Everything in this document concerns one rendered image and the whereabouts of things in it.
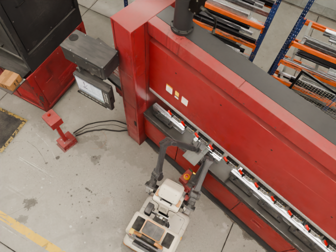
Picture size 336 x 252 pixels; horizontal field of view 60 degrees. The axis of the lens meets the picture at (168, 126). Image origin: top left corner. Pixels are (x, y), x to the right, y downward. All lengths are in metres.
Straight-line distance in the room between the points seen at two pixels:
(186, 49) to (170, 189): 1.27
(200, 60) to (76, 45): 1.22
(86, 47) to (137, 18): 0.60
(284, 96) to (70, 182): 3.12
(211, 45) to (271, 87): 0.58
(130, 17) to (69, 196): 2.65
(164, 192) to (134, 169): 1.56
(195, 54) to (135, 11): 0.66
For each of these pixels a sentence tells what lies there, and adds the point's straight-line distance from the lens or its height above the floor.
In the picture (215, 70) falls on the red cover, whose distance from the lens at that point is 2.31.
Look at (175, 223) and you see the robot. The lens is 3.86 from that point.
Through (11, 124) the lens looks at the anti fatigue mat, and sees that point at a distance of 5.04.
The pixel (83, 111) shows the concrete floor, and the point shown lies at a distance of 4.83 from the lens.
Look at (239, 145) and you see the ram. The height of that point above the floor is 1.59.
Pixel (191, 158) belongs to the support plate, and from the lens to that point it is 3.33.
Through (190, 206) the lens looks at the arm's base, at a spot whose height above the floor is 1.22.
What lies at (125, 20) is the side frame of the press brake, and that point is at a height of 2.30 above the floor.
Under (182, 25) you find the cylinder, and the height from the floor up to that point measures 2.40.
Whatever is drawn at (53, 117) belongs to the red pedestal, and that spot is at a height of 0.80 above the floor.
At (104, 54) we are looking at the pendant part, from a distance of 2.85.
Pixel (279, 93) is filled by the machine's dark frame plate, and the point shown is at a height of 2.30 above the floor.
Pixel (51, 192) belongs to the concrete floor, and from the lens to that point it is 4.43.
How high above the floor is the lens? 4.08
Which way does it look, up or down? 63 degrees down
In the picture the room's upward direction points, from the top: 7 degrees clockwise
